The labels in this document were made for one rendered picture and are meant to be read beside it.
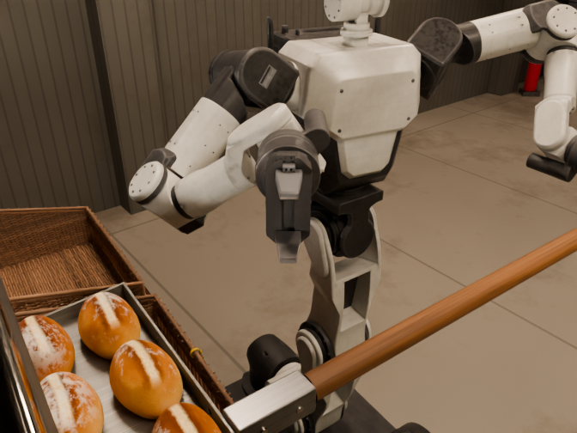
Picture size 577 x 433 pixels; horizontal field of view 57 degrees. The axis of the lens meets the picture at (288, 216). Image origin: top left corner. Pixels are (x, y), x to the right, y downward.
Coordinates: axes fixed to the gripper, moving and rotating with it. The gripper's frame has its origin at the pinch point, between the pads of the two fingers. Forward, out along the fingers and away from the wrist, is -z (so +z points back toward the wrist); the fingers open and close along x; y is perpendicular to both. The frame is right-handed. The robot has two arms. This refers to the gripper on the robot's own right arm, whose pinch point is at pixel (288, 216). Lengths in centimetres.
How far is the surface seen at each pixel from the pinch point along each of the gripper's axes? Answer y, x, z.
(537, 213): 160, -130, 238
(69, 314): -27.1, -12.8, -2.3
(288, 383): -0.1, -10.2, -15.9
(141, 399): -14.3, -10.4, -17.7
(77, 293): -54, -55, 57
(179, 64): -66, -49, 283
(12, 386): -12.4, 12.2, -37.2
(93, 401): -18.6, -9.9, -18.4
